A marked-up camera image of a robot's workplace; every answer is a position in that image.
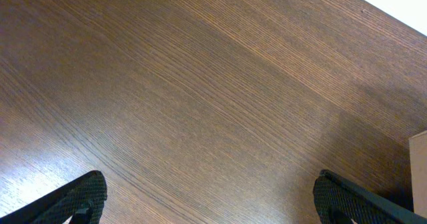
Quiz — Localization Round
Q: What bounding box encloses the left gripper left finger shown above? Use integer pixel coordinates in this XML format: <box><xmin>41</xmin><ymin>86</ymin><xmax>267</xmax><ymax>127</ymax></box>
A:
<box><xmin>1</xmin><ymin>171</ymin><xmax>107</xmax><ymax>224</ymax></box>

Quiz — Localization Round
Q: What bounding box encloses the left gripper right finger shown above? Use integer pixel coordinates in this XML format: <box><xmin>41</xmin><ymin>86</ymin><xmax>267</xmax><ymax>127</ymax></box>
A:
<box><xmin>313</xmin><ymin>169</ymin><xmax>426</xmax><ymax>224</ymax></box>

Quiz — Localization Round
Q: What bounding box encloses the cardboard box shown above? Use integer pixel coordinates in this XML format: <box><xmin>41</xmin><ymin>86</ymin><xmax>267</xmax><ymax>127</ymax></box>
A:
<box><xmin>409</xmin><ymin>131</ymin><xmax>427</xmax><ymax>217</ymax></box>

